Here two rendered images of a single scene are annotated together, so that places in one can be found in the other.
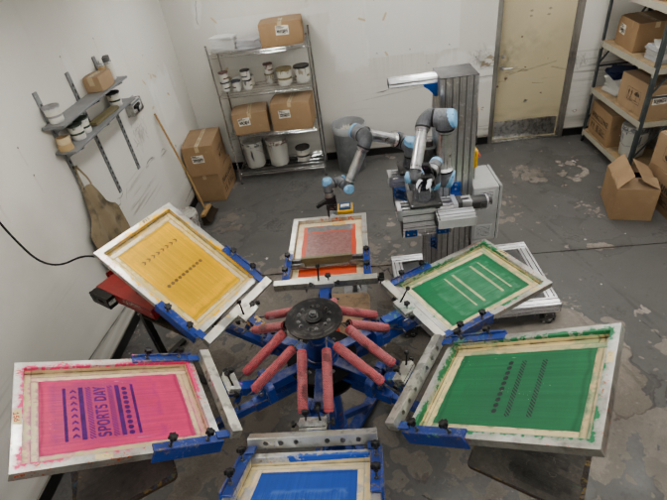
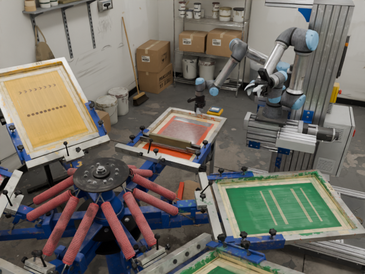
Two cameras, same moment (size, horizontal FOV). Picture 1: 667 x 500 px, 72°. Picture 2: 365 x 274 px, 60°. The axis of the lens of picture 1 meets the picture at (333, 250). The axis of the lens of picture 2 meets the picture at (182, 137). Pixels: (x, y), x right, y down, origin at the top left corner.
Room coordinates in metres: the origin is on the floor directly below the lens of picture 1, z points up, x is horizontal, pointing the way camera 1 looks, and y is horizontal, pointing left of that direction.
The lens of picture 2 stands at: (0.53, -0.66, 2.38)
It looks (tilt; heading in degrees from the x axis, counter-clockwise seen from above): 32 degrees down; 17
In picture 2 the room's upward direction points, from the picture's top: straight up
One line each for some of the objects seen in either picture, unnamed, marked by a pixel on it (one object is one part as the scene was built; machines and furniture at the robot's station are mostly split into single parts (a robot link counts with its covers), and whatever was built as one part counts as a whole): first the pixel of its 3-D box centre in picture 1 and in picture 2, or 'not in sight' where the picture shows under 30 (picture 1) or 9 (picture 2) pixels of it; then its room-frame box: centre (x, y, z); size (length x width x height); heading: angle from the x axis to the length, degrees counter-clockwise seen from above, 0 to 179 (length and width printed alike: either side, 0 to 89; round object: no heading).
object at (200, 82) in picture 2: (328, 185); (200, 84); (3.12, -0.03, 1.28); 0.09 x 0.08 x 0.11; 113
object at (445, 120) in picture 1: (444, 149); (298, 71); (2.70, -0.81, 1.63); 0.15 x 0.12 x 0.55; 62
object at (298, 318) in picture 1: (329, 392); (114, 250); (1.70, 0.15, 0.67); 0.39 x 0.39 x 1.35
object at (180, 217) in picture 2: (413, 321); (211, 218); (1.95, -0.42, 0.90); 1.24 x 0.06 x 0.06; 113
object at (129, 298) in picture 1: (149, 281); not in sight; (2.54, 1.29, 1.06); 0.61 x 0.46 x 0.12; 53
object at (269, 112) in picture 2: (423, 190); (273, 108); (2.77, -0.69, 1.31); 0.15 x 0.15 x 0.10
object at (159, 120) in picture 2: (328, 246); (180, 134); (2.75, 0.03, 0.97); 0.79 x 0.58 x 0.04; 173
